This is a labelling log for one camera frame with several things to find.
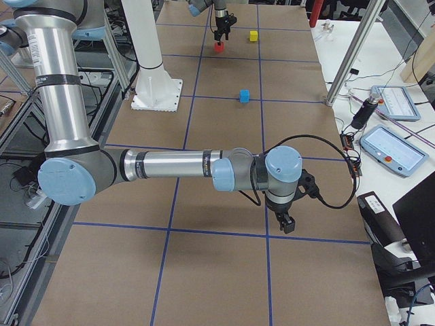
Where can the black cylinder device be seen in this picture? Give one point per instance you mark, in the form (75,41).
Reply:
(366,110)

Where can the red cylinder object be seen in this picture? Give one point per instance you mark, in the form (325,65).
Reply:
(315,12)

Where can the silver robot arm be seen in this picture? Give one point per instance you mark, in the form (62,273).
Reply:
(76,168)
(196,7)

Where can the black monitor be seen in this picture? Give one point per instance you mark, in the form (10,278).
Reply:
(415,214)

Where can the wooden board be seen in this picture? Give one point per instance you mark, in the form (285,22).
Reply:
(420,62)

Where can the small white metal fitting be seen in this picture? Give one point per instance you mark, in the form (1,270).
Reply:
(327,27)

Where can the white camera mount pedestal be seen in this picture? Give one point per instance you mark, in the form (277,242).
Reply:
(155,89)

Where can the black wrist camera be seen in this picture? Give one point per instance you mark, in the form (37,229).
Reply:
(307,186)

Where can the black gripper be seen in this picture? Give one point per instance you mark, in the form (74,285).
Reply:
(279,208)
(221,23)

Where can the teach pendant tablet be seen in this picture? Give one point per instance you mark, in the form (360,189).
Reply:
(396,103)
(392,151)

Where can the near teach pendant tablet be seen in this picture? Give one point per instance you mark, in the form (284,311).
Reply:
(392,151)

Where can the far teach pendant tablet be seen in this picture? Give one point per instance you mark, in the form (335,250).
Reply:
(396,103)

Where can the blue cube block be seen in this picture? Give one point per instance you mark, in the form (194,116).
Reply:
(244,96)

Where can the red cube block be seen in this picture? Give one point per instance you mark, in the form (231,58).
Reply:
(218,47)

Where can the aluminium frame post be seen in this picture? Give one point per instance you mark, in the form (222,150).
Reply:
(373,10)

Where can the orange circuit board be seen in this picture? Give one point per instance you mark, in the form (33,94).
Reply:
(346,141)

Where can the yellow cube block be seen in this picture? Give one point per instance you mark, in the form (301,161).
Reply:
(253,36)

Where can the black box device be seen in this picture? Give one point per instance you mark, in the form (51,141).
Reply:
(378,219)

